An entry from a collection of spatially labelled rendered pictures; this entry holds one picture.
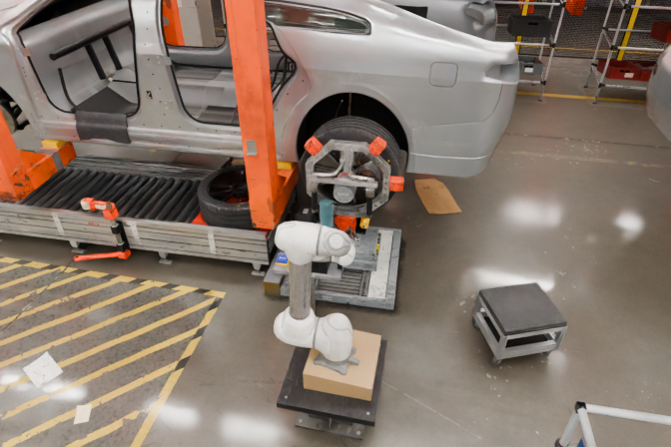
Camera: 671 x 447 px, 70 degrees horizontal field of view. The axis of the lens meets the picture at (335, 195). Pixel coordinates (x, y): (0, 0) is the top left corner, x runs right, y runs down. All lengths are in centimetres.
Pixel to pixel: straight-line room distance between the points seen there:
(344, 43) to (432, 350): 200
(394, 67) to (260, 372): 204
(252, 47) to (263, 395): 195
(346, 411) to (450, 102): 192
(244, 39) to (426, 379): 220
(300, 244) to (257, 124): 104
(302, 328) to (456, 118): 168
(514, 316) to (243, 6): 229
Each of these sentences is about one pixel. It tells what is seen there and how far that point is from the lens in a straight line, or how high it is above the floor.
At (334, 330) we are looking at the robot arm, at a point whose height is 66.
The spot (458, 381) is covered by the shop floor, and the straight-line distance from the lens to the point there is 310.
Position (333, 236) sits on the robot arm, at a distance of 195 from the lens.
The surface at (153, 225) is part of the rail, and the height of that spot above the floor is 37.
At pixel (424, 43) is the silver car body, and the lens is 306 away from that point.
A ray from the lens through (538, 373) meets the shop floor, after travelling 328.
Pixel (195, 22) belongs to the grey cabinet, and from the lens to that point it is 763.
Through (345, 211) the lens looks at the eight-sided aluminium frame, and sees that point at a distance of 319.
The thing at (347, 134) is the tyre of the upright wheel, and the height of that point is 115.
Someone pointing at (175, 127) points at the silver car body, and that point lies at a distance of 376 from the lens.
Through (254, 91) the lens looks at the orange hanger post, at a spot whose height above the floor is 149.
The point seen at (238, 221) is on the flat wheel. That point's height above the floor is 40.
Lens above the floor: 248
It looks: 34 degrees down
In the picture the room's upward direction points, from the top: straight up
